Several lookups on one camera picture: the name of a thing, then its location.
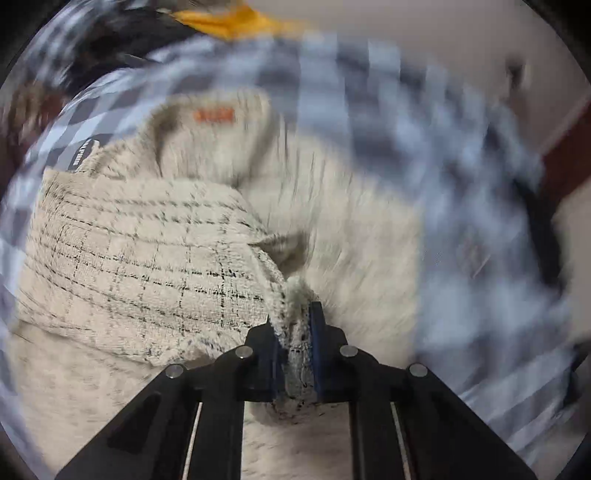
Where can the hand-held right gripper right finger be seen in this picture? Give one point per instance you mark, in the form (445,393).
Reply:
(316,341)

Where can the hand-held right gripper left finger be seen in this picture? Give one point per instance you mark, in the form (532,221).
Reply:
(276,379)

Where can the cream tweed checked garment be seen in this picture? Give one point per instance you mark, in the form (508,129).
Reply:
(138,258)

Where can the grey white checkered blanket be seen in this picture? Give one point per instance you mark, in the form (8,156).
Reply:
(369,92)

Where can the yellow cloth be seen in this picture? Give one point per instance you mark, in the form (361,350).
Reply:
(231,21)

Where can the dark cloth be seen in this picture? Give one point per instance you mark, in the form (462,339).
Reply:
(120,41)

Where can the red-brown wooden frame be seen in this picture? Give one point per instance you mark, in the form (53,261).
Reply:
(565,161)

